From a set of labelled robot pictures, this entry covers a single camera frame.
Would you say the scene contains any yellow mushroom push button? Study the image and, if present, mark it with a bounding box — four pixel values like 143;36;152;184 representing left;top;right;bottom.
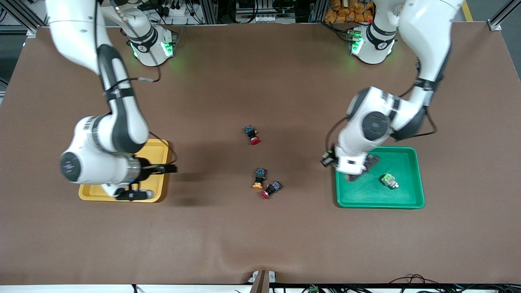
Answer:
252;167;267;190

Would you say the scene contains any yellow plastic tray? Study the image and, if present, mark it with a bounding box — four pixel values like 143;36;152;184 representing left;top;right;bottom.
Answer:
79;138;169;203

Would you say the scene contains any green plastic tray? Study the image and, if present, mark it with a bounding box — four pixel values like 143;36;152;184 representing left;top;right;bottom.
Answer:
334;145;425;209

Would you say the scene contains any red mushroom push button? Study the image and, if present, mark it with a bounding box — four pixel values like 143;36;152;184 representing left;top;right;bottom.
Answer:
260;180;282;200
244;125;261;146

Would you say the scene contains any brown table cover mat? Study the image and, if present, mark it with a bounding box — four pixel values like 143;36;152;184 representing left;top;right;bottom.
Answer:
0;22;521;285

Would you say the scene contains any pile of orange objects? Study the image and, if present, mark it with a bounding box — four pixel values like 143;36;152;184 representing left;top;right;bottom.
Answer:
324;0;374;24

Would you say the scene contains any grey electronics box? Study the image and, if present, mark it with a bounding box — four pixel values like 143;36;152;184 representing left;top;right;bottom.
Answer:
235;0;282;24

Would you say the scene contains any white power strip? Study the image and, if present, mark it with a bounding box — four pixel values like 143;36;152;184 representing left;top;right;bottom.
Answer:
161;2;194;17

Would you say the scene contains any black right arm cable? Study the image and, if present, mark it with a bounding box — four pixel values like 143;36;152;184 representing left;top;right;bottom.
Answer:
94;0;178;164

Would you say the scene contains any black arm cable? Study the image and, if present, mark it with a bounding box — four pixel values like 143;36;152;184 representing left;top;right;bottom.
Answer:
325;57;438;153
94;0;178;164

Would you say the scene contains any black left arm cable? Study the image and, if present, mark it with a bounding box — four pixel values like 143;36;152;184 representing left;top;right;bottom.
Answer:
325;57;438;153

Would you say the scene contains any black cable bundle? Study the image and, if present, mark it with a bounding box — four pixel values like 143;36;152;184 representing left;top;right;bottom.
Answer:
271;274;521;293

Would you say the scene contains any metal table clamp bracket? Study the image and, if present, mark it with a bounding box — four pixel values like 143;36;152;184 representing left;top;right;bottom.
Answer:
248;270;277;293

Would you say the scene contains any aluminium frame post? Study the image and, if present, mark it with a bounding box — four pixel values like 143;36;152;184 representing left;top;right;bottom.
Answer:
308;0;328;23
201;0;220;24

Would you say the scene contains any aluminium frame profile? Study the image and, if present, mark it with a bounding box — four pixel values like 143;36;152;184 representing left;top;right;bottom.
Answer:
486;8;521;31
0;0;49;39

